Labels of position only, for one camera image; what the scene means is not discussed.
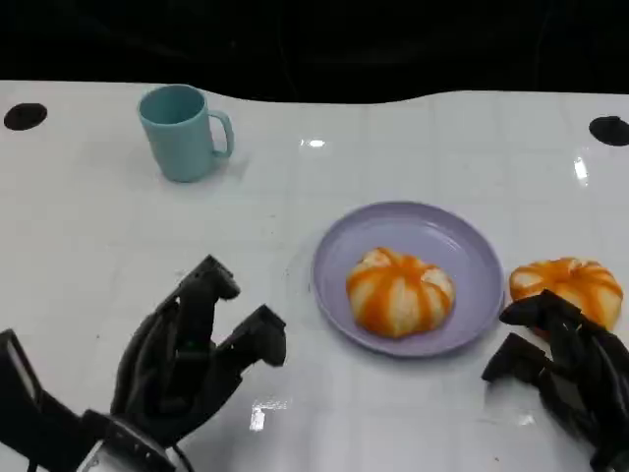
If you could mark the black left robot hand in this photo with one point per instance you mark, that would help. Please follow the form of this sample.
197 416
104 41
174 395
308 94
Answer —
167 373

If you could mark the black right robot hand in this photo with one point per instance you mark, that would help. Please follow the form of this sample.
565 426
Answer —
585 378

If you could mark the orange and white bread roll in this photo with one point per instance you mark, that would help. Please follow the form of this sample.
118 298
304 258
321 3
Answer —
400 295
565 282

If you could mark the lilac plate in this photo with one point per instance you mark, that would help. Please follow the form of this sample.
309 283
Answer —
442 236

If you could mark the pale green mug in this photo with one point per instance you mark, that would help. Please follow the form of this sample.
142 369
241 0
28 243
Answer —
179 142

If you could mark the black table grommet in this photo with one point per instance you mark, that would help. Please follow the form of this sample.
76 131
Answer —
609 131
24 116

